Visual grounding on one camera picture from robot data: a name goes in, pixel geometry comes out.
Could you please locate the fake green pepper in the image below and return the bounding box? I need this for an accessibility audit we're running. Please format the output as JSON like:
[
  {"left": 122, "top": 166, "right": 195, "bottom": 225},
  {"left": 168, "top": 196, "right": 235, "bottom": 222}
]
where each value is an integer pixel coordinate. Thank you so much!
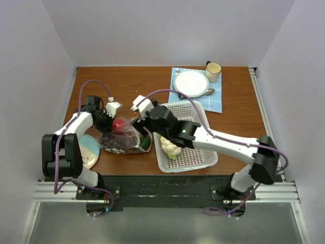
[{"left": 139, "top": 135, "right": 151, "bottom": 151}]

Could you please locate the clear zip top bag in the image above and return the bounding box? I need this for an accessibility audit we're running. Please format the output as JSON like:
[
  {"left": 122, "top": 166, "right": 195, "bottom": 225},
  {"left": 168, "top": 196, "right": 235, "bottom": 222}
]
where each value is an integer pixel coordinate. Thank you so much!
[{"left": 96, "top": 117, "right": 152, "bottom": 154}]

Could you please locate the fake white cauliflower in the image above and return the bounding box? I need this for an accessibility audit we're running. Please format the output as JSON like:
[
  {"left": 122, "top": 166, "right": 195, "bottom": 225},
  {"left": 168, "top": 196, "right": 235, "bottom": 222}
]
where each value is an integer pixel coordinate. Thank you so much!
[{"left": 159, "top": 137, "right": 182, "bottom": 160}]

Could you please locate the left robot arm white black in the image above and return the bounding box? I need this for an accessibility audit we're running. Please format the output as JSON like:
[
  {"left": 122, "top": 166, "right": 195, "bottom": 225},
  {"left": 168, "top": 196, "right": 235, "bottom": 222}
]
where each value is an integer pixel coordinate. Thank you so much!
[{"left": 42, "top": 96, "right": 121, "bottom": 199}]

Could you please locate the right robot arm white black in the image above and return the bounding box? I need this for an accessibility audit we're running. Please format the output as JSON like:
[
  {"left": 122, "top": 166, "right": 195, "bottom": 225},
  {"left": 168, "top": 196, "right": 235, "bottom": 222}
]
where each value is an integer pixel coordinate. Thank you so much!
[{"left": 132, "top": 105, "right": 279, "bottom": 200}]

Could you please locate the fake red apple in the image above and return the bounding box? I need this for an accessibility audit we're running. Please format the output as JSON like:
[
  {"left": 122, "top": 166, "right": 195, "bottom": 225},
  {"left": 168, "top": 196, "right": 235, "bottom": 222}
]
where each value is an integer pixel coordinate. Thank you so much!
[{"left": 112, "top": 119, "right": 125, "bottom": 134}]

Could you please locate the blue beige ceramic plate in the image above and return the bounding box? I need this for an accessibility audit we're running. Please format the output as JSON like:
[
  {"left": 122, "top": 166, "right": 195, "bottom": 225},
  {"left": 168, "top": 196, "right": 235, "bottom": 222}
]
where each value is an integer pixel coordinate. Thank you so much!
[{"left": 79, "top": 134, "right": 100, "bottom": 169}]

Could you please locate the white perforated plastic basket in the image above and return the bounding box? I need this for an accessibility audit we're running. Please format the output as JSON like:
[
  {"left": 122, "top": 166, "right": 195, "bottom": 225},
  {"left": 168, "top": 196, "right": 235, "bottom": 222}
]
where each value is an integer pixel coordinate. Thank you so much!
[{"left": 152, "top": 100, "right": 218, "bottom": 173}]

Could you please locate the white paper plate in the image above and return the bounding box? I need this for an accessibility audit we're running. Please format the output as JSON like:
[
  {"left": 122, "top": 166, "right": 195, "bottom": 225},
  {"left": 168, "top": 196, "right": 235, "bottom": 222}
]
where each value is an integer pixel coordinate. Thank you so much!
[{"left": 173, "top": 70, "right": 209, "bottom": 98}]

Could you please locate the metal spoon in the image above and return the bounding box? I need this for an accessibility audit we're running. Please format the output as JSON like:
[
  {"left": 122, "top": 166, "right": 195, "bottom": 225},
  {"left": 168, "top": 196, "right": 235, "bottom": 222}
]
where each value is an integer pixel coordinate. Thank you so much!
[{"left": 204, "top": 88, "right": 215, "bottom": 96}]

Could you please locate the cream enamel mug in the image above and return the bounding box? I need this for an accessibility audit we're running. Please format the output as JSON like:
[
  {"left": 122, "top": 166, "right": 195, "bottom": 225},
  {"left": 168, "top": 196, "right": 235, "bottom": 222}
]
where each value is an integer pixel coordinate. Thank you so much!
[{"left": 205, "top": 61, "right": 222, "bottom": 83}]

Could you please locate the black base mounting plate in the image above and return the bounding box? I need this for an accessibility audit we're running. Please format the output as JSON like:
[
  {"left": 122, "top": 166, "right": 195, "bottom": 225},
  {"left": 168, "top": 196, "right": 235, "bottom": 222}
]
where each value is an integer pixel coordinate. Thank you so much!
[{"left": 76, "top": 174, "right": 283, "bottom": 213}]

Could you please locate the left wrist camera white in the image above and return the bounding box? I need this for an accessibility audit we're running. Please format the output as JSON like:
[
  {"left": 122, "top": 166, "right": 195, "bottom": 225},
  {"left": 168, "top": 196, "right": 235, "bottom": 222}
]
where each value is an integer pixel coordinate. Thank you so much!
[{"left": 105, "top": 102, "right": 122, "bottom": 118}]

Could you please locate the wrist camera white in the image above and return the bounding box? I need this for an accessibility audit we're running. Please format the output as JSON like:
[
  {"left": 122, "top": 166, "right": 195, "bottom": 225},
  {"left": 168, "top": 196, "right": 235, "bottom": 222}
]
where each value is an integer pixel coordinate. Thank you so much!
[
  {"left": 131, "top": 95, "right": 155, "bottom": 121},
  {"left": 105, "top": 102, "right": 122, "bottom": 118}
]

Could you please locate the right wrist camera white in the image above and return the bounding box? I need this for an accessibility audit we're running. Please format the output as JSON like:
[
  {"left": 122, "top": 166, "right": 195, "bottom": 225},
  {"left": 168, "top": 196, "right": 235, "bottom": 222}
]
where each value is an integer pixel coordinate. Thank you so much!
[{"left": 131, "top": 95, "right": 155, "bottom": 121}]

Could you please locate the right side aluminium rail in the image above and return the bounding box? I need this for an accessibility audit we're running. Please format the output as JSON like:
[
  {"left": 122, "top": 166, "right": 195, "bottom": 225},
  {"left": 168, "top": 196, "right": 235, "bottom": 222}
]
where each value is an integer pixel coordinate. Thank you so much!
[{"left": 248, "top": 67, "right": 287, "bottom": 181}]

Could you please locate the aluminium frame rail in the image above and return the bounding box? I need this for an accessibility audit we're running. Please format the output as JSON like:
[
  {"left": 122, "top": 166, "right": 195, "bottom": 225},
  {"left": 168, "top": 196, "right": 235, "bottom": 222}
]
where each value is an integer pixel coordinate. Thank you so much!
[{"left": 31, "top": 180, "right": 301, "bottom": 203}]

